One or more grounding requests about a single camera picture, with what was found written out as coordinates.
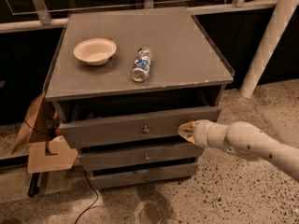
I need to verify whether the grey middle drawer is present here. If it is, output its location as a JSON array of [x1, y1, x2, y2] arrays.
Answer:
[[78, 142, 203, 172]]

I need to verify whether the grey bottom drawer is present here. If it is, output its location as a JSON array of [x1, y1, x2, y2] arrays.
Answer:
[[91, 162, 197, 189]]

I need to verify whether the grey top drawer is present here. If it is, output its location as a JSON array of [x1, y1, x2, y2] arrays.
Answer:
[[60, 106, 221, 148]]

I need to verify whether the brown cardboard box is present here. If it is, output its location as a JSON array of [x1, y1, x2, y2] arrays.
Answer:
[[11, 93, 78, 174]]

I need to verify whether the white paper bowl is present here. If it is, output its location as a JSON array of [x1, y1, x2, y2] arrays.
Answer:
[[73, 38, 117, 66]]

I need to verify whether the grey wooden drawer cabinet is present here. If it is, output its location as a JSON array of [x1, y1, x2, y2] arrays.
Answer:
[[46, 7, 234, 177]]

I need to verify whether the metal railing frame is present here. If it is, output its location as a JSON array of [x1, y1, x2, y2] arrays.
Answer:
[[0, 0, 281, 35]]

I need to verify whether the black cable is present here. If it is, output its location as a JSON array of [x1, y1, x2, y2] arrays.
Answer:
[[73, 171, 100, 224]]

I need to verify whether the white slanted post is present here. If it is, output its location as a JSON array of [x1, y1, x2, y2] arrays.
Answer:
[[239, 0, 299, 98]]

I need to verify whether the clear plastic water bottle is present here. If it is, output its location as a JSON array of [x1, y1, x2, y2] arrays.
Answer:
[[131, 47, 152, 82]]

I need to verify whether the white tape roll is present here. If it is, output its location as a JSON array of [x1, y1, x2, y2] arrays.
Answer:
[[51, 135, 64, 143]]

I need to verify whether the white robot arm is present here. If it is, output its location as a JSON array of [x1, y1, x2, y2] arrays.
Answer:
[[178, 119, 299, 181]]

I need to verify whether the grey drawer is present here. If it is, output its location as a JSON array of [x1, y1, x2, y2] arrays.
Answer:
[[60, 106, 221, 148], [78, 142, 203, 172], [91, 162, 197, 189]]

